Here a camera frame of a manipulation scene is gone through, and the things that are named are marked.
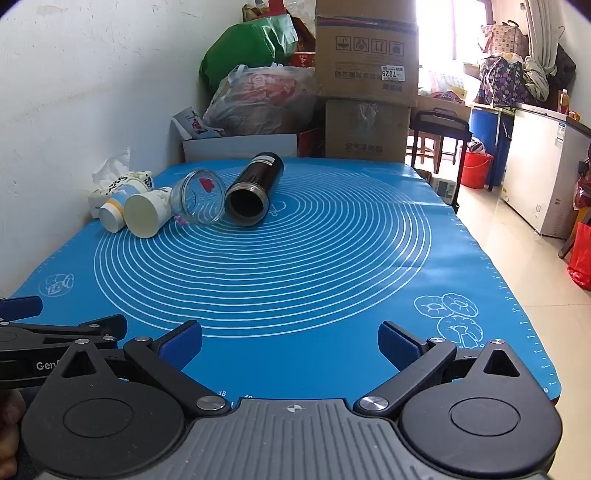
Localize blue silicone baking mat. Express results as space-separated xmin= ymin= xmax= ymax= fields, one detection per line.
xmin=7 ymin=157 xmax=563 ymax=412

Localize red bucket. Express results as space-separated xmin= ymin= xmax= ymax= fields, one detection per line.
xmin=460 ymin=150 xmax=494 ymax=189

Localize light patterned bag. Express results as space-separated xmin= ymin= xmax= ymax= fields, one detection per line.
xmin=480 ymin=20 xmax=530 ymax=59

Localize small printed carton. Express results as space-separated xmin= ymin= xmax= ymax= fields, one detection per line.
xmin=172 ymin=107 xmax=223 ymax=140

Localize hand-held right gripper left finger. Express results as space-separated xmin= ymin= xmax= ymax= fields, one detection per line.
xmin=36 ymin=320 xmax=232 ymax=420

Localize small white device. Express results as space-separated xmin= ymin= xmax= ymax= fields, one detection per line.
xmin=431 ymin=177 xmax=458 ymax=202

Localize white chest freezer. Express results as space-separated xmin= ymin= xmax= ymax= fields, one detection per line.
xmin=501 ymin=102 xmax=591 ymax=239

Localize white paper cup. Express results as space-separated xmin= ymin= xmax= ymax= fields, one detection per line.
xmin=124 ymin=187 xmax=174 ymax=239

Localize plain cardboard box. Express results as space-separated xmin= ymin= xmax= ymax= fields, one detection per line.
xmin=324 ymin=99 xmax=411 ymax=162

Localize black metal stool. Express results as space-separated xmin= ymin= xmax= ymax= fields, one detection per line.
xmin=405 ymin=108 xmax=474 ymax=214

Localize black thermos cup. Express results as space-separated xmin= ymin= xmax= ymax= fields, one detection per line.
xmin=224 ymin=152 xmax=284 ymax=228

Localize white flat box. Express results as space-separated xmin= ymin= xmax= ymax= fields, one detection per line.
xmin=182 ymin=134 xmax=299 ymax=163

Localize person's left hand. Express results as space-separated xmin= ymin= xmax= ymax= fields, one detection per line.
xmin=0 ymin=390 xmax=27 ymax=480

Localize large cardboard box white label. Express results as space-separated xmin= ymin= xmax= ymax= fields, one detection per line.
xmin=315 ymin=0 xmax=420 ymax=108

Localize red gift box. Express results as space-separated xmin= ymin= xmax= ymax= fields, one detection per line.
xmin=288 ymin=52 xmax=319 ymax=71

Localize green bag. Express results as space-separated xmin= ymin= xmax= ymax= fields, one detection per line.
xmin=199 ymin=13 xmax=299 ymax=94

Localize dark hanging garment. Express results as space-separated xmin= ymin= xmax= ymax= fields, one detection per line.
xmin=547 ymin=43 xmax=578 ymax=99

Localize clear plastic bag red contents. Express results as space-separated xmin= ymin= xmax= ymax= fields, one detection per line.
xmin=202 ymin=64 xmax=320 ymax=137

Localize white curtain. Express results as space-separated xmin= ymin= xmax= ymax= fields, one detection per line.
xmin=525 ymin=0 xmax=568 ymax=63

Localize clear glass cup red heart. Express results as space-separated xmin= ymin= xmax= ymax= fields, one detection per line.
xmin=170 ymin=169 xmax=228 ymax=226

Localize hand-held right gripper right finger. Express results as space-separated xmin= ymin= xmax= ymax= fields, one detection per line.
xmin=353 ymin=320 xmax=551 ymax=419

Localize printed tissue pack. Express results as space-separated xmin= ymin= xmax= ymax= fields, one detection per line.
xmin=88 ymin=147 xmax=154 ymax=220

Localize paper cup blue yellow band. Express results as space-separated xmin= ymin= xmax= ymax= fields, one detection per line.
xmin=99 ymin=184 xmax=148 ymax=234

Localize blue barrel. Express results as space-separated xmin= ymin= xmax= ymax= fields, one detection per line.
xmin=468 ymin=107 xmax=515 ymax=186

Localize dark floral bag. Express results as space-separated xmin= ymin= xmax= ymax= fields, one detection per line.
xmin=478 ymin=55 xmax=533 ymax=108

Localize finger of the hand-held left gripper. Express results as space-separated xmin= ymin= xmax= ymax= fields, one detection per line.
xmin=0 ymin=296 xmax=44 ymax=324
xmin=0 ymin=315 xmax=129 ymax=352

